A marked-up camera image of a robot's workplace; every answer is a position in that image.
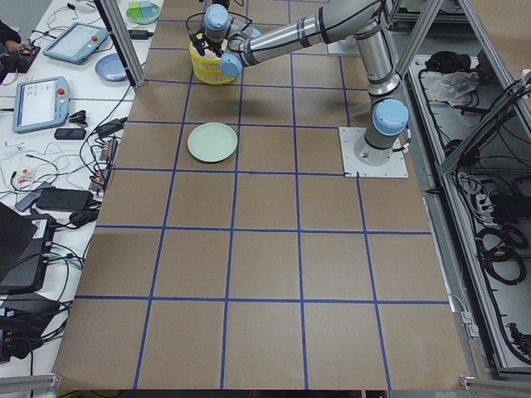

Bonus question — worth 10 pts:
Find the blue teach pendant upper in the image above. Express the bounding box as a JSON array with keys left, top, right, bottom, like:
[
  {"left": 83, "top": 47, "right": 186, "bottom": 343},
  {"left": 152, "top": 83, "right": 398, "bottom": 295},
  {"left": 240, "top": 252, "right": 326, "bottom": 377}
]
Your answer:
[{"left": 43, "top": 22, "right": 109, "bottom": 65}]

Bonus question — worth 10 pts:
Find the black laptop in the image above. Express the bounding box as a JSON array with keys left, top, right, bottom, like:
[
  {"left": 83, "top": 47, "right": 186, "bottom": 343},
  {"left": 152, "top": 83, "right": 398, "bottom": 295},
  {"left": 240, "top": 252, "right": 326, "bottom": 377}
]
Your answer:
[{"left": 1, "top": 204, "right": 56, "bottom": 295}]

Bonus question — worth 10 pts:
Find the white crumpled cloth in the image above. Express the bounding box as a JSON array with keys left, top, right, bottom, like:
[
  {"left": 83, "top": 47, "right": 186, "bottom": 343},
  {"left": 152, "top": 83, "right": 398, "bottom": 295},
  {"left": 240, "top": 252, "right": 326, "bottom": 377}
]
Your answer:
[{"left": 427, "top": 71, "right": 480, "bottom": 107}]

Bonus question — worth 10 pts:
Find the yellow steamer basket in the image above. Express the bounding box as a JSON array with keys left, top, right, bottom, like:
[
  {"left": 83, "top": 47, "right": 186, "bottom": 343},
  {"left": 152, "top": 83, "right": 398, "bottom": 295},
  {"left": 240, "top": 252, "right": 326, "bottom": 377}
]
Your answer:
[{"left": 189, "top": 43, "right": 236, "bottom": 85}]

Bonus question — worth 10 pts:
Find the green plate with blocks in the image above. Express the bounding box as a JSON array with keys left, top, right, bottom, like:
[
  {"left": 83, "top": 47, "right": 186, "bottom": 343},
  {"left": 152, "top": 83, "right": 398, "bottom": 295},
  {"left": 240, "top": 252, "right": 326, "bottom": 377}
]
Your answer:
[{"left": 125, "top": 1, "right": 161, "bottom": 25}]

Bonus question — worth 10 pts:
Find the light green round plate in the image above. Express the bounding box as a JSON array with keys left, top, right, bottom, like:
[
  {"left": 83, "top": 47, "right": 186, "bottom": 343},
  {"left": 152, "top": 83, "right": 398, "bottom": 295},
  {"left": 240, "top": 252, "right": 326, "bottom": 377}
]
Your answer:
[{"left": 187, "top": 122, "right": 238, "bottom": 163}]

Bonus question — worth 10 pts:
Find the aluminium frame post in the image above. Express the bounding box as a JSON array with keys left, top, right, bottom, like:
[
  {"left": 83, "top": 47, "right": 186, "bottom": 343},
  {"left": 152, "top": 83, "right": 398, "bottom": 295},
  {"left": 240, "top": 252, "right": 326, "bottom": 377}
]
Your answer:
[{"left": 95, "top": 0, "right": 145, "bottom": 90}]

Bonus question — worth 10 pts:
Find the blue teach pendant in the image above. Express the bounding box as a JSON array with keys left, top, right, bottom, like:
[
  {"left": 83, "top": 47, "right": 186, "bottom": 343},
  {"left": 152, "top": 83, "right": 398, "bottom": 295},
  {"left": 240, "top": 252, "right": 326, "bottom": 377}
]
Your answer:
[
  {"left": 12, "top": 76, "right": 70, "bottom": 133},
  {"left": 43, "top": 22, "right": 109, "bottom": 65}
]

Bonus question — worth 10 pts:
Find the black small phone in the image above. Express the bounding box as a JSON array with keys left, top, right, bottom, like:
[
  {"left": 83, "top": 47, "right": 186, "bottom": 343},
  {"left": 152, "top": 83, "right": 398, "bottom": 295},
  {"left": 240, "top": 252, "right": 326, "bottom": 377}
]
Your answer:
[{"left": 54, "top": 128, "right": 86, "bottom": 141}]

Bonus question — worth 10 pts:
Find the blue round plate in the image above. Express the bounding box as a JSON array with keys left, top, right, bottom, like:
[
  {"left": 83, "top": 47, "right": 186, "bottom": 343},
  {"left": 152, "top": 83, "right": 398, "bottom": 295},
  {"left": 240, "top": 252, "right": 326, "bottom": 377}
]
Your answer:
[{"left": 95, "top": 53, "right": 128, "bottom": 82}]

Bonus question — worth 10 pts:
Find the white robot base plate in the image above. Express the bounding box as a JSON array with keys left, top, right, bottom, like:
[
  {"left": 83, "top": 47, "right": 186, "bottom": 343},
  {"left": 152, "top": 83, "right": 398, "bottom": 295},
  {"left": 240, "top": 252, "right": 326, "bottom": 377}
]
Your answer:
[{"left": 339, "top": 127, "right": 408, "bottom": 178}]

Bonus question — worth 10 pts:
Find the black power adapter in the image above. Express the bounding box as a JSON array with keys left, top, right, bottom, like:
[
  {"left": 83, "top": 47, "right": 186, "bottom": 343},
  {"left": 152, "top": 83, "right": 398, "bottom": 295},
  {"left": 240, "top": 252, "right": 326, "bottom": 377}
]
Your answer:
[{"left": 36, "top": 188, "right": 93, "bottom": 211}]

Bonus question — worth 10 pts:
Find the blue teach pendant lower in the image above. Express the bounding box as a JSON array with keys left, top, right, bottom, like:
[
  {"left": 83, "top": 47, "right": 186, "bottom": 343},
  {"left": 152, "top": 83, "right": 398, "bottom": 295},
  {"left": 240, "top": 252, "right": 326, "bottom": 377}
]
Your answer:
[{"left": 12, "top": 76, "right": 70, "bottom": 133}]

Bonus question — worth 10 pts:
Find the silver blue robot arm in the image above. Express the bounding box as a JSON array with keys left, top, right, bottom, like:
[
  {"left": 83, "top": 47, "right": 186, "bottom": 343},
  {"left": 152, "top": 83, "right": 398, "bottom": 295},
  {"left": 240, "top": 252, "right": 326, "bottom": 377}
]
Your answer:
[{"left": 188, "top": 1, "right": 409, "bottom": 152}]

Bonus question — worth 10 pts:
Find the black power brick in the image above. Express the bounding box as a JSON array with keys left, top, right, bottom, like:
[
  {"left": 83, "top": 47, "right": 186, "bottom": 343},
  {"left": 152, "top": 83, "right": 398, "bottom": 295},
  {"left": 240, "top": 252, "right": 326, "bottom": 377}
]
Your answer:
[{"left": 128, "top": 29, "right": 153, "bottom": 40}]

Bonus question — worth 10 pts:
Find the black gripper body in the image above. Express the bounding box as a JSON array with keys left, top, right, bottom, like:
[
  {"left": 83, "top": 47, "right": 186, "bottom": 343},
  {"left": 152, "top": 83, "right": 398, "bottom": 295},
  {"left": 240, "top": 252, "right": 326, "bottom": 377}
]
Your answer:
[{"left": 190, "top": 32, "right": 223, "bottom": 58}]

